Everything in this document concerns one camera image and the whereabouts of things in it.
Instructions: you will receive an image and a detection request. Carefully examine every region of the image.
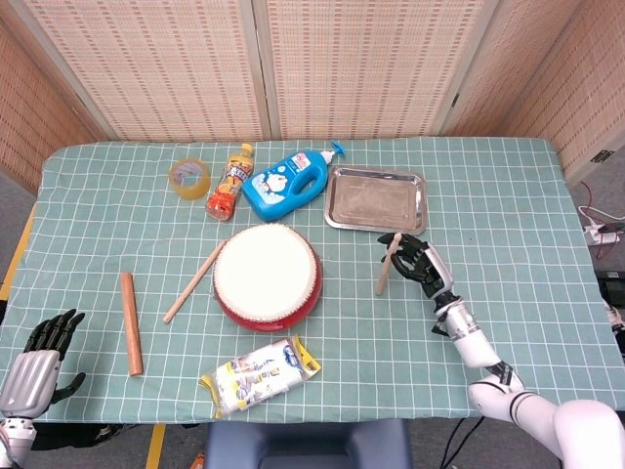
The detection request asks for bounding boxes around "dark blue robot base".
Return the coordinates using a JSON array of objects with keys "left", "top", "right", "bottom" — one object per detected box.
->
[{"left": 204, "top": 418, "right": 410, "bottom": 469}]

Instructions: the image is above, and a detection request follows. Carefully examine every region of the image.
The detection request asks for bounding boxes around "blue detergent bottle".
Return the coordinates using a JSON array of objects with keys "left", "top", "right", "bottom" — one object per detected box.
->
[{"left": 241, "top": 140, "right": 347, "bottom": 222}]

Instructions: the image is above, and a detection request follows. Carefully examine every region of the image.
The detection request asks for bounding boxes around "wooden drumstick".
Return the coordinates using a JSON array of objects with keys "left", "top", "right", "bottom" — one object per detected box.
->
[
  {"left": 374, "top": 233, "right": 403, "bottom": 296},
  {"left": 162, "top": 238, "right": 229, "bottom": 324}
]

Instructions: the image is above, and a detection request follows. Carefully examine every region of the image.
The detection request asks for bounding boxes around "woven bamboo folding screen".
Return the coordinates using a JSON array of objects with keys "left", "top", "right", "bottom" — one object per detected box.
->
[{"left": 0, "top": 0, "right": 625, "bottom": 196}]

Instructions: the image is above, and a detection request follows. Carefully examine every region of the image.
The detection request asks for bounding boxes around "thick wooden rod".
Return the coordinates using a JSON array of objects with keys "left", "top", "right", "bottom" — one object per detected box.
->
[{"left": 119, "top": 272, "right": 145, "bottom": 377}]

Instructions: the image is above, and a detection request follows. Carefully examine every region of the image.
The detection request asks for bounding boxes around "green checkered tablecloth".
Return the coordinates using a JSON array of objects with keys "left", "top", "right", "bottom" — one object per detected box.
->
[{"left": 0, "top": 136, "right": 625, "bottom": 424}]

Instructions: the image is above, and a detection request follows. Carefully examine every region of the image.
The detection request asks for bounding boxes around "yellow tape roll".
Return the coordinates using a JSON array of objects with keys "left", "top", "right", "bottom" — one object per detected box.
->
[{"left": 168, "top": 157, "right": 212, "bottom": 201}]

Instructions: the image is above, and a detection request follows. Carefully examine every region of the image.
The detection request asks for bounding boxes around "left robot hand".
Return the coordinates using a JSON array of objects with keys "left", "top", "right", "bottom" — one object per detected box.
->
[{"left": 0, "top": 308, "right": 87, "bottom": 420}]

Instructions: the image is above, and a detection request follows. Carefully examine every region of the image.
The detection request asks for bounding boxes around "metal tray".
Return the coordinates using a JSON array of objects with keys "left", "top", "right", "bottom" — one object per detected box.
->
[{"left": 323, "top": 165, "right": 430, "bottom": 235}]

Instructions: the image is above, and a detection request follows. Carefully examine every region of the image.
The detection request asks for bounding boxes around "orange drink bottle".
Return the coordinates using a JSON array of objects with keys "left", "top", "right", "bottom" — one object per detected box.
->
[{"left": 205, "top": 143, "right": 255, "bottom": 224}]

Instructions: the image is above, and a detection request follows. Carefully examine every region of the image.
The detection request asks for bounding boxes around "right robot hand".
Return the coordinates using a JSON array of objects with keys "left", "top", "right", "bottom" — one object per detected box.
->
[{"left": 377, "top": 233, "right": 455, "bottom": 299}]

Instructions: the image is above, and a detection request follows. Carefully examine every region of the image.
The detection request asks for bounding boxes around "red drum white skin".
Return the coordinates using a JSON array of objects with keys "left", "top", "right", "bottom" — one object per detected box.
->
[{"left": 211, "top": 223, "right": 324, "bottom": 334}]

